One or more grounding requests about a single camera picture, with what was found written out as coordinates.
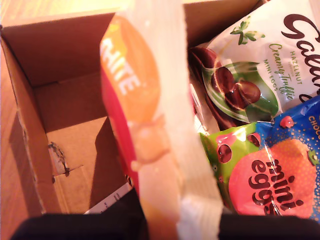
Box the white Galaxy mini eggs bag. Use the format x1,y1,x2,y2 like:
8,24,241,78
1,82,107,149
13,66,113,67
188,0,320,131

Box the white printed paper sheet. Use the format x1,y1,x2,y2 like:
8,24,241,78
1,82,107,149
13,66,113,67
83,183,133,215

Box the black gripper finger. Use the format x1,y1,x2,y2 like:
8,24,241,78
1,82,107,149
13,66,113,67
218,214,253,240
86,190,151,240

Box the blue Terry's mini eggs bag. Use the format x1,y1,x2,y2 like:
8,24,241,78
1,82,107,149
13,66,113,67
199,94,320,221

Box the brown cardboard box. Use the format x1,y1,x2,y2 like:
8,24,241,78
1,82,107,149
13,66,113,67
0,0,320,216

